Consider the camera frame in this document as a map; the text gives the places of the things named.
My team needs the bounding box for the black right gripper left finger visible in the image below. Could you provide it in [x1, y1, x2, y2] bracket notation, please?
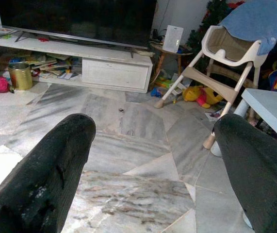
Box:
[0, 113, 97, 233]

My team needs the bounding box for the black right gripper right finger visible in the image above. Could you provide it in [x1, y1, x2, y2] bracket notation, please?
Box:
[212, 113, 277, 233]

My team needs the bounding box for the light blue small table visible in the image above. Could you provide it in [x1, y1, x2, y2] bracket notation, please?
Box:
[210, 88, 277, 157]

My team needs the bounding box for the printed paper sheet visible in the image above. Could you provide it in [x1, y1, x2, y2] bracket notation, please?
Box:
[204, 108, 224, 122]

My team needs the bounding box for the yellow bear plush toy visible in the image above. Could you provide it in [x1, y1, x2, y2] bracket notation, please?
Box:
[182, 85, 224, 109]

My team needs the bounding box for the gold metal tin can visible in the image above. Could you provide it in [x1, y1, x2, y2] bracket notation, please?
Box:
[8, 62, 33, 91]

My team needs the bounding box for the pile of children's books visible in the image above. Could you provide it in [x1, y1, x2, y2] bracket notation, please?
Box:
[0, 50, 81, 80]

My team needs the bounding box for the white beige baby high chair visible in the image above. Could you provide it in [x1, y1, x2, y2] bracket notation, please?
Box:
[153, 0, 277, 149]

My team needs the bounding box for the white low TV cabinet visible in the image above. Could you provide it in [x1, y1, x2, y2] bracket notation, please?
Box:
[0, 33, 154, 94]

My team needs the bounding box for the green yellow plastic toy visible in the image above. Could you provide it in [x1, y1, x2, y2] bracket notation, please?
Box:
[154, 76, 175, 88]

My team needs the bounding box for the round wooden stool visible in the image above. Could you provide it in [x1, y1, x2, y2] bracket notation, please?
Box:
[149, 42, 194, 84]

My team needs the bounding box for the blue towel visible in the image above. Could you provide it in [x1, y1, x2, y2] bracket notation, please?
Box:
[219, 0, 277, 55]

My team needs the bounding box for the green Christmas tree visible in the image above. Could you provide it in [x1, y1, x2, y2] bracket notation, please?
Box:
[186, 0, 232, 73]

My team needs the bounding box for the white box appliance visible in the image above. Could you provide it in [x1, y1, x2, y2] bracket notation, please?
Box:
[163, 25, 184, 54]

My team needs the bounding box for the large black flat television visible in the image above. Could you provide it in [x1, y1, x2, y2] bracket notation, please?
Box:
[0, 0, 158, 58]

